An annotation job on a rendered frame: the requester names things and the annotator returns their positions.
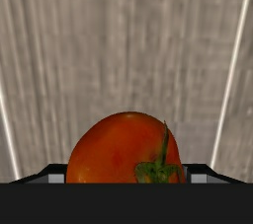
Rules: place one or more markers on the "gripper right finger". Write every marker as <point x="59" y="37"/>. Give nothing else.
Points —
<point x="201" y="173"/>

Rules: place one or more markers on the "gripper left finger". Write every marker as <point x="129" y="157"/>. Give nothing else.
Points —
<point x="52" y="173"/>

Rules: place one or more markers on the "red tomato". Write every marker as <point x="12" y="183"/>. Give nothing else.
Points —
<point x="118" y="149"/>

